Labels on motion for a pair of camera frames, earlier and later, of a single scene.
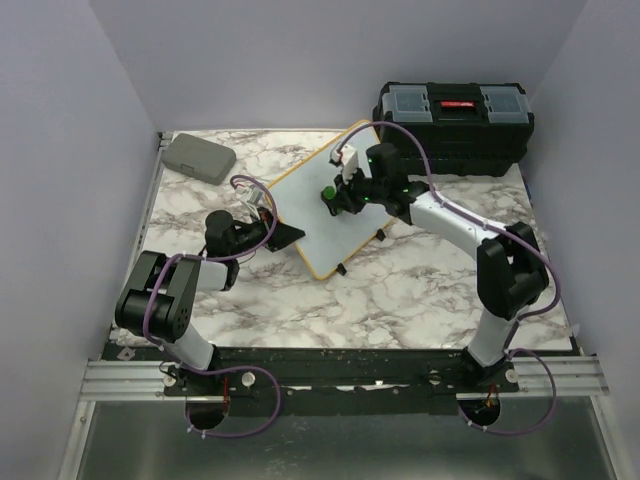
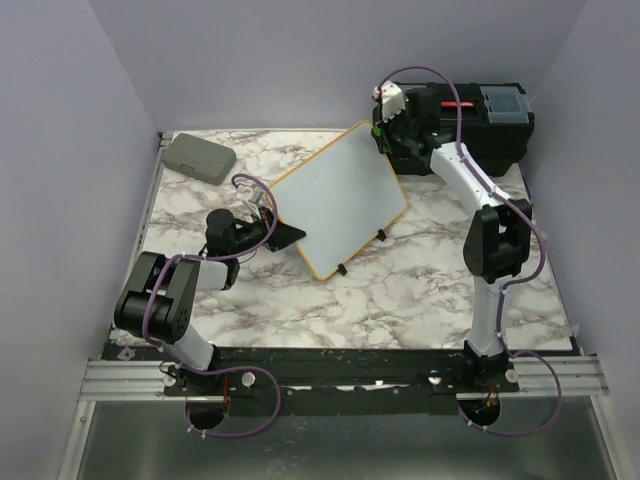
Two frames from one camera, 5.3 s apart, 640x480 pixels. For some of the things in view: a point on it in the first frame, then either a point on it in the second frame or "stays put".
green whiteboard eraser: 329,192 to 379,136
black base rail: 340,372 stays put
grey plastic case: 199,158 stays put
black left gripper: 281,235 stays put
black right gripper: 344,199 to 398,117
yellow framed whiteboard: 330,240 stays put
